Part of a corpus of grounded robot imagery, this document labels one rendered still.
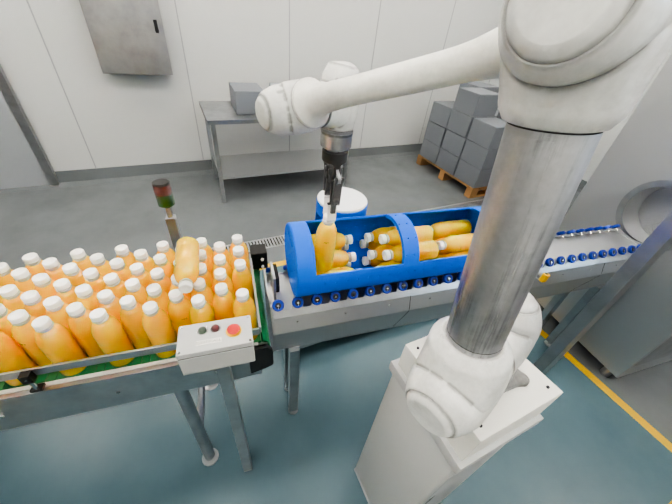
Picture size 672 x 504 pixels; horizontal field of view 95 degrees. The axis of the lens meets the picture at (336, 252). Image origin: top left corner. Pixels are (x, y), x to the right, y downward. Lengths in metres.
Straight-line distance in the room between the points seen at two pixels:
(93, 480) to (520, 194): 2.10
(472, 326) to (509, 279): 0.11
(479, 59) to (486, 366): 0.51
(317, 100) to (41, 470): 2.10
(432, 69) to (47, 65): 3.95
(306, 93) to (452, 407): 0.66
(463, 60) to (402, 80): 0.10
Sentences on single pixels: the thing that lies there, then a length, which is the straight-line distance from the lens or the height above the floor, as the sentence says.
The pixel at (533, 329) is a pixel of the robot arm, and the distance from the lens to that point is 0.80.
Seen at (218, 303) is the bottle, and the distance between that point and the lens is 1.08.
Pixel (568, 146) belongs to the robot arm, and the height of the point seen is 1.76.
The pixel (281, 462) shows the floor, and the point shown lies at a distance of 1.94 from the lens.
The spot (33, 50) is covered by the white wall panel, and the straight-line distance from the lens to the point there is 4.30.
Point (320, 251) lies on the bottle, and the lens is 1.08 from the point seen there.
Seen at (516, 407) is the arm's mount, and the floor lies 1.13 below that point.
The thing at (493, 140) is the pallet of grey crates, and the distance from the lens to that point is 4.36.
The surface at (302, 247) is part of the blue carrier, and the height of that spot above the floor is 1.21.
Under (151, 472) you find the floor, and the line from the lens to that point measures 2.06.
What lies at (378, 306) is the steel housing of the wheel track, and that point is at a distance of 1.34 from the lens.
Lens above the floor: 1.86
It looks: 39 degrees down
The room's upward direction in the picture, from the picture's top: 7 degrees clockwise
